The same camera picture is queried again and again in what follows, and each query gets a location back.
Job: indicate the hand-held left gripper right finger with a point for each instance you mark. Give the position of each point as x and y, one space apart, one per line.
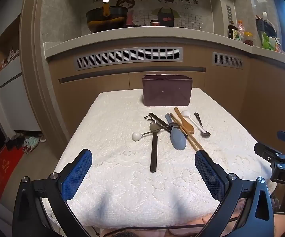
210 177

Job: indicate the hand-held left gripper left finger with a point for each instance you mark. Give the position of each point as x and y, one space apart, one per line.
77 175

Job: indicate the wooden chopstick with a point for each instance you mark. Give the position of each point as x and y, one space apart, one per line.
196 140
193 140

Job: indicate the blue grey plastic spoon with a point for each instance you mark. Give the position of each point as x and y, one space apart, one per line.
178 139

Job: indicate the brown wooden spoon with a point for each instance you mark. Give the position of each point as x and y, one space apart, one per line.
188 127

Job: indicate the white plastic spoon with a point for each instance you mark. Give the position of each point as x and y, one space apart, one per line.
185 113

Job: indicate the metal spoon with white ball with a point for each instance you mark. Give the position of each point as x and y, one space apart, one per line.
136 136

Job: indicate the dark metal spoon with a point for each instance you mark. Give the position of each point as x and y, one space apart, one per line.
157 119

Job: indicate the black shovel shaped spoon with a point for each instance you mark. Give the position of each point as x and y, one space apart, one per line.
147 117

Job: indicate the purple plastic utensil holder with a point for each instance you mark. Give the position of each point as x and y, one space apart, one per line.
167 91

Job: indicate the white lace tablecloth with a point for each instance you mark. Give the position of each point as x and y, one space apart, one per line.
122 177

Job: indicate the pile of shoes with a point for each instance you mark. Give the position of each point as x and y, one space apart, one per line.
31 143

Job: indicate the brown wooden cabinet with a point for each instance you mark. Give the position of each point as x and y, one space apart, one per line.
95 84

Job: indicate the green bag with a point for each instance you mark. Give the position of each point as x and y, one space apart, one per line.
268 42

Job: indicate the short grey vent grille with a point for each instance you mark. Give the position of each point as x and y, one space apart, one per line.
227 60

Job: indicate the jar with yellow lid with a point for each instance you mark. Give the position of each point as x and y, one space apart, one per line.
248 39

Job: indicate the dark basket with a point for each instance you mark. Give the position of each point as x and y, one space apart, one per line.
265 26

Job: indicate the white shelf cabinet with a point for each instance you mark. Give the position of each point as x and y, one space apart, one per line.
9 84

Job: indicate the clear bottle with orange label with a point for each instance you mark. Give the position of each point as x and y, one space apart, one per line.
241 30

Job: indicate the dark box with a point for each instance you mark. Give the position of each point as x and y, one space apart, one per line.
232 32

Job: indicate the long grey vent grille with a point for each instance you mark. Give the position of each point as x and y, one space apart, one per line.
132 55

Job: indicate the white stone countertop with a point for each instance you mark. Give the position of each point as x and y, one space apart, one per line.
132 35

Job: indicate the black wok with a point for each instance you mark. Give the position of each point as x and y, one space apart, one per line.
100 19

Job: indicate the small red pot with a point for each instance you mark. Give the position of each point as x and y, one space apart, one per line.
155 22

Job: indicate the cartoon wall poster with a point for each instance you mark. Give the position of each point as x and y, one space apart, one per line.
164 7

